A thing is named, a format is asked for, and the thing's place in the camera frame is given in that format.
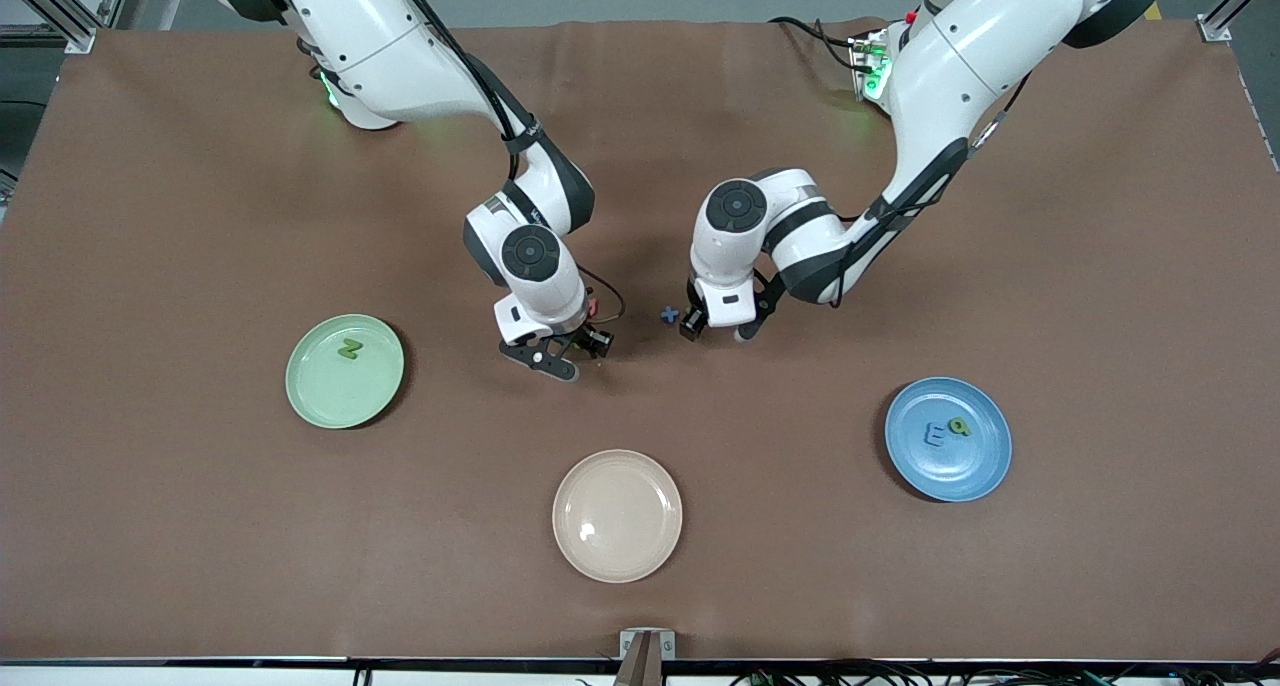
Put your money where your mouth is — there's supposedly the green plate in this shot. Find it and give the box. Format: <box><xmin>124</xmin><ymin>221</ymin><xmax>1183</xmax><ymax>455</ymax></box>
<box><xmin>285</xmin><ymin>313</ymin><xmax>406</xmax><ymax>430</ymax></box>

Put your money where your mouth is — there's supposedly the aluminium frame profile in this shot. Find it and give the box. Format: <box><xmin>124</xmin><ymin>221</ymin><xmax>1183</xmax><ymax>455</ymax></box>
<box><xmin>0</xmin><ymin>0</ymin><xmax>101</xmax><ymax>55</ymax></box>
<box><xmin>1198</xmin><ymin>0</ymin><xmax>1280</xmax><ymax>43</ymax></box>

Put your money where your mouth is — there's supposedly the black left arm base cable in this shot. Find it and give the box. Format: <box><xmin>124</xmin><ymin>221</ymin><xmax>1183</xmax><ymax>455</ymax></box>
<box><xmin>768</xmin><ymin>16</ymin><xmax>866</xmax><ymax>72</ymax></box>

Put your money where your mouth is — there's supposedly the grey metal camera bracket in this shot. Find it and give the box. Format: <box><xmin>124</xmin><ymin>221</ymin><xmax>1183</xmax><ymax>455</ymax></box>
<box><xmin>619</xmin><ymin>628</ymin><xmax>677</xmax><ymax>686</ymax></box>

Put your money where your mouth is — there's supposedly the blue plate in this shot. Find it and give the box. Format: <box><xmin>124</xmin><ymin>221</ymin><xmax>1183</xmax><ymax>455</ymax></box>
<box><xmin>884</xmin><ymin>377</ymin><xmax>1013</xmax><ymax>503</ymax></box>

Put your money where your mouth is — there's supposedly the white table edge rail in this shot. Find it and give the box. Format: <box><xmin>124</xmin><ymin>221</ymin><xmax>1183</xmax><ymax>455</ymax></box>
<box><xmin>0</xmin><ymin>656</ymin><xmax>1280</xmax><ymax>686</ymax></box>

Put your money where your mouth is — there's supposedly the brown table mat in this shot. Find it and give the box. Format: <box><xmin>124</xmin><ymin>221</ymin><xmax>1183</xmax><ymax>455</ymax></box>
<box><xmin>0</xmin><ymin>18</ymin><xmax>1280</xmax><ymax>663</ymax></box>

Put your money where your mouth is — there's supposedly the beige plate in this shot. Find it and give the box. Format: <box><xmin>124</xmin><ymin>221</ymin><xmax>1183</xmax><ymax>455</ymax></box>
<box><xmin>552</xmin><ymin>449</ymin><xmax>684</xmax><ymax>584</ymax></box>

